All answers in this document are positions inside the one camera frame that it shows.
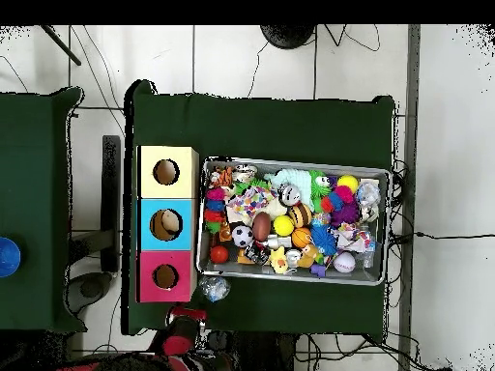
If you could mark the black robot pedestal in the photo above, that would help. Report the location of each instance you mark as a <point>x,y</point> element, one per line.
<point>267,355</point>

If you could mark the black tripod leg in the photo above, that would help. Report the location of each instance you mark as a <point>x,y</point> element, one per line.
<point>62,46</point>

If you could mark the blue round bowl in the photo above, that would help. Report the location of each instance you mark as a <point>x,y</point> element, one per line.
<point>7,257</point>

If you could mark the wooden box with three holes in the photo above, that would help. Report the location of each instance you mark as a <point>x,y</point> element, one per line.
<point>181,224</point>

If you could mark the blue spiky ball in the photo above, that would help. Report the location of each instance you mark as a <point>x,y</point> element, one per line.
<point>323,239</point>

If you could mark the black round stand base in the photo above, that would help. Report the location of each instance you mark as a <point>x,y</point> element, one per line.
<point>288,36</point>

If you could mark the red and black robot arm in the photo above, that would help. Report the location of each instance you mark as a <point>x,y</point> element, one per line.
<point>176,346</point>

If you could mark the yellow duck plush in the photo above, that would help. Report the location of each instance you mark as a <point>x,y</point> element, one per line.
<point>279,261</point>

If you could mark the polka-dot crumpled cloth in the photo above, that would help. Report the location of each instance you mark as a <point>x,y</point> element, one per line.
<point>249,203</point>

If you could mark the mint green cloth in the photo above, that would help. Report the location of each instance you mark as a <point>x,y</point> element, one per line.
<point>296,178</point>

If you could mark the brown toy football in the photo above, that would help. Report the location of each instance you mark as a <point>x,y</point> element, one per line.
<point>262,227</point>

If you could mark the small soccer ball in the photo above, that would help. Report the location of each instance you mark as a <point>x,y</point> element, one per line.
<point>242,236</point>

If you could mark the small orange basketball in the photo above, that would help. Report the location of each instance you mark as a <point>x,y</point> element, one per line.
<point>301,237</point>

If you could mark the red-orange ball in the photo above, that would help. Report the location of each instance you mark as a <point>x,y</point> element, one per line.
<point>219,255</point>

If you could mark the black upright panel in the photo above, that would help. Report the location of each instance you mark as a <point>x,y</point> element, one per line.
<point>111,193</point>

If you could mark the plain yellow ball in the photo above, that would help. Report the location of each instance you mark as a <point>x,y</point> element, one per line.
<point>283,225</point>

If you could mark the grey stand foot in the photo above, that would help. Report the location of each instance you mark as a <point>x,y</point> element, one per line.
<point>91,288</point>

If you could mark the dark green side tablecloth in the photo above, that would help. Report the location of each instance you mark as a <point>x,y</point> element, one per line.
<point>31,174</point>

